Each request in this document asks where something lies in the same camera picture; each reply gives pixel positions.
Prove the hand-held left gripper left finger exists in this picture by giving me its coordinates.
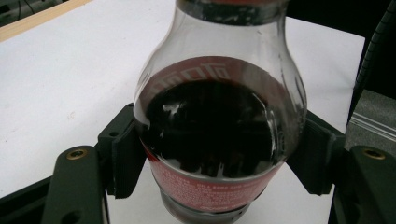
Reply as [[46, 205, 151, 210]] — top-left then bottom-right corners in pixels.
[[96, 102, 148, 200]]

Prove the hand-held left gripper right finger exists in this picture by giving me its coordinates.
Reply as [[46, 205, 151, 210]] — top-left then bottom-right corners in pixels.
[[285, 110, 347, 197]]

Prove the cola bottle with red cap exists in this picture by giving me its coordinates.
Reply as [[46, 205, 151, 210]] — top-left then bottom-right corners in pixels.
[[133, 0, 308, 224]]

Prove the metal floor rail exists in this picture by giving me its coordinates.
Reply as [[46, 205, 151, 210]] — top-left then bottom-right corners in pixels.
[[356, 111, 396, 143]]

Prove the black floor cable bundle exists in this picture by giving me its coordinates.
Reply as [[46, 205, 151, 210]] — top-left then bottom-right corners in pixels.
[[0, 0, 69, 28]]

